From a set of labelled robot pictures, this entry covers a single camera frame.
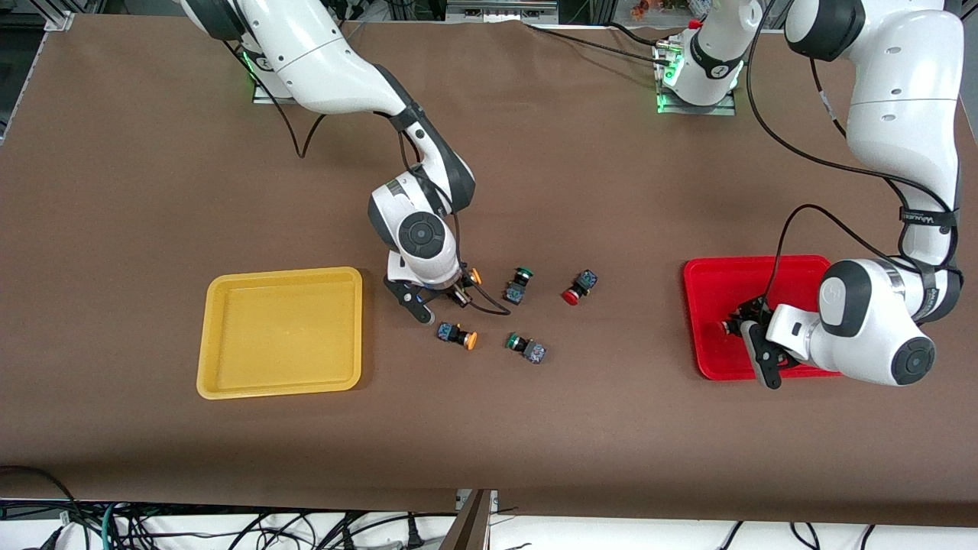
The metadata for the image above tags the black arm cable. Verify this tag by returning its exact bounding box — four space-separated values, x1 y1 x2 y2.
222 38 511 315
747 0 956 306

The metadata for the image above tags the aluminium rail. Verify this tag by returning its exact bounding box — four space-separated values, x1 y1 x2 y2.
445 0 560 24

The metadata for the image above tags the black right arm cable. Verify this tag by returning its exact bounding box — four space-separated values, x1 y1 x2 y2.
222 38 511 315

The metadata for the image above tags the brown table support beam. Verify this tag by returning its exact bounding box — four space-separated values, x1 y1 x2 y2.
439 489 494 550

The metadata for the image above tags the green push button blue body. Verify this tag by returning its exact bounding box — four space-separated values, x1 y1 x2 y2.
503 267 534 306
505 333 547 364

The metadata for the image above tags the long black table cable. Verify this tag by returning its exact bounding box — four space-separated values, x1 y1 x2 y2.
523 21 673 66

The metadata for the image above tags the yellow plastic tray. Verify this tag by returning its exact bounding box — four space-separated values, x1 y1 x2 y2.
196 267 364 400

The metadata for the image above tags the short black table cable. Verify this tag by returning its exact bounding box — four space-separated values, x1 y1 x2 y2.
607 21 669 47

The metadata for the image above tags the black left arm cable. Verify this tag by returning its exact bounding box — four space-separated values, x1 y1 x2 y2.
747 0 956 306

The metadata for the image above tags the black looped floor cable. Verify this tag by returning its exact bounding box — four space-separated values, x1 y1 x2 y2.
0 464 77 528

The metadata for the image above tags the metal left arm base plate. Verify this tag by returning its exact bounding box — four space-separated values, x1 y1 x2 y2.
657 90 738 116

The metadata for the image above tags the red plastic tray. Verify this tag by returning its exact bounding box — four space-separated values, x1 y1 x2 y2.
682 255 845 381

